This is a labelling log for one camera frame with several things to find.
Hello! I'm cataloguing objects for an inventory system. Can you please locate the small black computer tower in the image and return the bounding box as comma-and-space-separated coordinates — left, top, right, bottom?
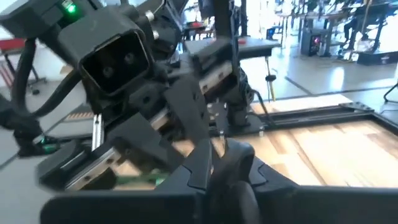
300, 29, 326, 57

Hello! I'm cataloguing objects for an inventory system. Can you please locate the black aluminium rig frame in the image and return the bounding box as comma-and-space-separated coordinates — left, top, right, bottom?
251, 101, 398, 138

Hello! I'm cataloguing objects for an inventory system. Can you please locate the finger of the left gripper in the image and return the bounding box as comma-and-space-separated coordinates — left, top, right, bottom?
107, 113, 186, 174
164, 74, 212, 144

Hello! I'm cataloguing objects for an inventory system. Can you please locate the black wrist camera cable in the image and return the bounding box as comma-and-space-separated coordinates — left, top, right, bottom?
0, 37, 83, 158

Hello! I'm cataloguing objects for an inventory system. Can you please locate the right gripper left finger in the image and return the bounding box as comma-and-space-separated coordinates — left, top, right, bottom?
39, 139, 214, 224

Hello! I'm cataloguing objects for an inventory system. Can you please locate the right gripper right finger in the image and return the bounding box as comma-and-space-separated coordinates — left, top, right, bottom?
248, 157, 398, 224

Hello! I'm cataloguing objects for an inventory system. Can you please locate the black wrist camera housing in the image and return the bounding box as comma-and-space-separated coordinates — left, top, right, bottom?
57, 6, 155, 105

